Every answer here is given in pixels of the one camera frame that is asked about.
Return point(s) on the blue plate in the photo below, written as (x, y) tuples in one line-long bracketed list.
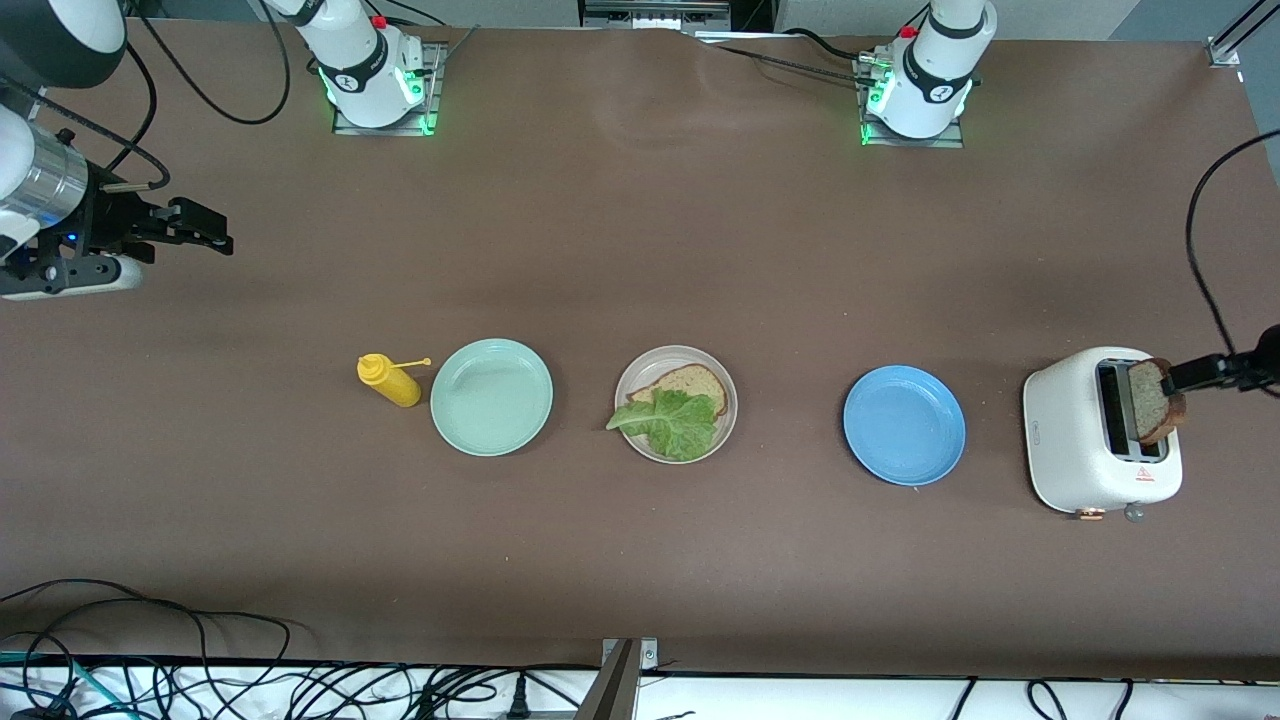
[(905, 425)]

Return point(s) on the brown bread slice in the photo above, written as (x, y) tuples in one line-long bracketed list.
[(700, 385), (1148, 405)]

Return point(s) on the beige plate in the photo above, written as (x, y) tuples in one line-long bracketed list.
[(640, 372)]

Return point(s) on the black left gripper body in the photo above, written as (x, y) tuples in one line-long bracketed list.
[(1262, 364)]

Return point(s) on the aluminium frame profile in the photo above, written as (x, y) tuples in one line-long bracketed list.
[(1222, 50)]

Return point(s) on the black power plug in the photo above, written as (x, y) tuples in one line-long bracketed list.
[(518, 700)]

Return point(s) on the metal bracket post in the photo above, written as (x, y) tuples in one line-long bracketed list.
[(620, 680)]

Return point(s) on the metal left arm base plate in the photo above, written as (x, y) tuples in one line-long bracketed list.
[(950, 142)]

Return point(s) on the black metal device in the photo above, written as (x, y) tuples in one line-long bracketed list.
[(655, 12)]

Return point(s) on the yellow mustard squeeze bottle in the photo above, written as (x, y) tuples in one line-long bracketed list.
[(390, 382)]

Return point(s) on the green lettuce leaf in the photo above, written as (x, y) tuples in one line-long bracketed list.
[(670, 425)]

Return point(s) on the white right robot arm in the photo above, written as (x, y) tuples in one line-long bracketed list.
[(60, 40)]

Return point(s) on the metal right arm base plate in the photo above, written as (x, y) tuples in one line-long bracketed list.
[(430, 100)]

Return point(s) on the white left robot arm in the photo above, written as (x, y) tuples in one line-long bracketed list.
[(940, 70)]

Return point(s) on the white two-slot toaster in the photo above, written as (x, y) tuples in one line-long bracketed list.
[(1070, 430)]

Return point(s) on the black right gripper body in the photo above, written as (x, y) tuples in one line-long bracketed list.
[(105, 222)]

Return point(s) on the mint green plate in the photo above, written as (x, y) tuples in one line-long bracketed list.
[(491, 397)]

